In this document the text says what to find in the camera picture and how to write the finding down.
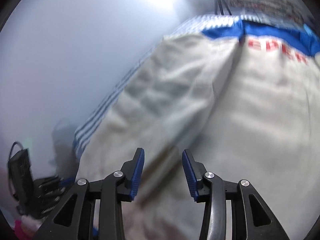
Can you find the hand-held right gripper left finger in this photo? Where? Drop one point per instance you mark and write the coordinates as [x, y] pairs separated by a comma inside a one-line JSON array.
[[137, 170]]

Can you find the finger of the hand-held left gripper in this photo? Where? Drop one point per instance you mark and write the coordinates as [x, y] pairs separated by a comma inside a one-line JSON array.
[[48, 190]]

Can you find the beige jacket with blue trim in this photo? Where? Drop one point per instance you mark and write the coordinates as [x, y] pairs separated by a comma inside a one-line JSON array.
[[225, 105]]

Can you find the printed pillow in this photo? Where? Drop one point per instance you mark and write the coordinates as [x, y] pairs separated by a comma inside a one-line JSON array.
[[262, 2]]

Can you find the blue white striped blanket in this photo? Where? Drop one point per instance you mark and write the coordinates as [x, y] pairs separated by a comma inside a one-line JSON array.
[[85, 132]]

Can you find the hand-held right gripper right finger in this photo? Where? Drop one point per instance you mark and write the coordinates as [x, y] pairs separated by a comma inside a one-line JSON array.
[[189, 172]]

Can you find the person's left forearm pink sleeve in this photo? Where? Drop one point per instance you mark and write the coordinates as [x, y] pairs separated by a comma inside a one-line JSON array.
[[20, 228]]

